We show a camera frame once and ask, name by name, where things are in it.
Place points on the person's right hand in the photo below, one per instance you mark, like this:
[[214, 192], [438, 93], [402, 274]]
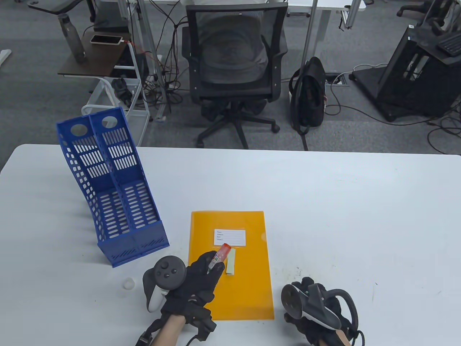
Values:
[[306, 329]]

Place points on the person's left hand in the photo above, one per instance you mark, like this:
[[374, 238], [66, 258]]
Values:
[[194, 284]]

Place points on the translucent glue stick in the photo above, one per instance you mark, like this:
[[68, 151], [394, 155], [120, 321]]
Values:
[[220, 255]]

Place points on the orange L-shaped folder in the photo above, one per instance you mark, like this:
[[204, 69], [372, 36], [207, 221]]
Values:
[[245, 295]]

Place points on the translucent glue stick cap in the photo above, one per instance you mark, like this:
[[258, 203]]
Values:
[[129, 284]]

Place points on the person's right forearm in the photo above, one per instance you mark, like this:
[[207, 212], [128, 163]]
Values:
[[335, 338]]

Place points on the person's left forearm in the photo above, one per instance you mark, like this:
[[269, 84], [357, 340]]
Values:
[[167, 331]]

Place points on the black left hand controller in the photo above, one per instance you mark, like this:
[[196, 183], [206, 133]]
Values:
[[165, 270]]

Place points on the black hand controller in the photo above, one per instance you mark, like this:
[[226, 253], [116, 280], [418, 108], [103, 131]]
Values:
[[291, 301], [165, 270]]

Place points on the black right hand controller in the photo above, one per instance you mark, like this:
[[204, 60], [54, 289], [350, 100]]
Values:
[[291, 301]]

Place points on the white lined label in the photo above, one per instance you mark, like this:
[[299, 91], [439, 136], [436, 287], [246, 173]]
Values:
[[229, 237]]

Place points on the blue plastic file rack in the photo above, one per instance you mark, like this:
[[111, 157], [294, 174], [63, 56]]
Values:
[[137, 241]]

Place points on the black backpack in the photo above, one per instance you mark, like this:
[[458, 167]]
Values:
[[309, 97]]

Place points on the silver desk leg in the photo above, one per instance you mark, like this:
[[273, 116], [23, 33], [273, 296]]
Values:
[[152, 54]]

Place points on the black mesh office chair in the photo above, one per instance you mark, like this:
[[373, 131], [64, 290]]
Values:
[[234, 43]]

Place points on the brown side table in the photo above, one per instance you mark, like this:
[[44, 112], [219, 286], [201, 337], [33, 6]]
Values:
[[97, 59]]

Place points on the metal floor outlet box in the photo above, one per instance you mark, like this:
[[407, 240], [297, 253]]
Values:
[[340, 80]]

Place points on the white smartphone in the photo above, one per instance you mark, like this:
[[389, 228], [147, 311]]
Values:
[[105, 39]]

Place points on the black equipment stand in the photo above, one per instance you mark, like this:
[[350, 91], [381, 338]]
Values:
[[399, 83]]

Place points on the dark grey water bottle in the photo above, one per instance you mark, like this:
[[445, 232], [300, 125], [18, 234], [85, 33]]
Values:
[[72, 39]]

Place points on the silver metal pole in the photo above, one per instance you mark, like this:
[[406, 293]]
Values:
[[309, 36]]

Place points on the white desk foot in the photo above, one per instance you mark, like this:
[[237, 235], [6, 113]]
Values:
[[3, 56]]

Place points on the white desk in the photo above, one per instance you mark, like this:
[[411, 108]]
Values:
[[324, 4]]

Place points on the dark grey desk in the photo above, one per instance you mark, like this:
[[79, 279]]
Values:
[[50, 5]]

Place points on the black keyboard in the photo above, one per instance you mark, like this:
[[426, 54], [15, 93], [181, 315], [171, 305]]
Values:
[[450, 45]]

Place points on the black swivel chair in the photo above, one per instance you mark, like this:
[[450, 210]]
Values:
[[410, 9]]

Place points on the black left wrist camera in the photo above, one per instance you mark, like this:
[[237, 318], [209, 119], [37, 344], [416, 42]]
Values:
[[144, 339]]

